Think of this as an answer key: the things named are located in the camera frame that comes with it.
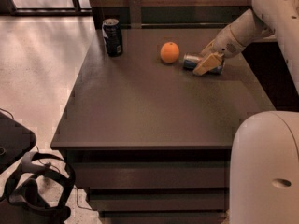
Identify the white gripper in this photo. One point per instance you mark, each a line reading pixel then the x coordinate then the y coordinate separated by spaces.
pixel 224 44

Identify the redbull can blue silver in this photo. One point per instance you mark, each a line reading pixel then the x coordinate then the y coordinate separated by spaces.
pixel 191 60

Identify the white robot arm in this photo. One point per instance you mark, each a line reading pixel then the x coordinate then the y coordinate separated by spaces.
pixel 264 168

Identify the dark soda can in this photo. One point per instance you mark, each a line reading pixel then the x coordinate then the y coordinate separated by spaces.
pixel 112 36

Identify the orange fruit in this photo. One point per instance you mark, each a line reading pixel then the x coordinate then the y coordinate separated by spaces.
pixel 169 52

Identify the dark grey drawer cabinet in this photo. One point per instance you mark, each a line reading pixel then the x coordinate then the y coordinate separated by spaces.
pixel 150 142

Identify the black chair seat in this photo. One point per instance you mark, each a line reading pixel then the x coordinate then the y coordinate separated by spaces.
pixel 15 141

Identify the black VR headset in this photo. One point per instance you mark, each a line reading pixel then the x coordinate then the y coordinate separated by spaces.
pixel 21 188

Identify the grey metal bracket left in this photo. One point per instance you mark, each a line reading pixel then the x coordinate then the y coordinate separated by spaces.
pixel 135 14

